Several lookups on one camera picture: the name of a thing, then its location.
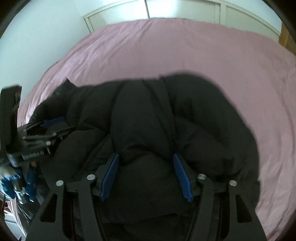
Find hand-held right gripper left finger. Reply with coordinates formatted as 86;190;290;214
26;153;121;241

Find black puffer jacket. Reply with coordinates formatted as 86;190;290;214
30;73;262;241

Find person's left hand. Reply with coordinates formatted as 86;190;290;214
0;162;38;205

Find pink bed cover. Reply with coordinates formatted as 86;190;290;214
5;19;296;241

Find white louvered closet doors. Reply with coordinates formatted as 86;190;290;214
83;0;282;42

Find wooden bed frame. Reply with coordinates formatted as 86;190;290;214
279;23;296;54

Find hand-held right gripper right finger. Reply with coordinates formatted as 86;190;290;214
172;153;267;241

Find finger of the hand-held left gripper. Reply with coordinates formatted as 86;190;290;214
21;116;68;133
22;126;77;151

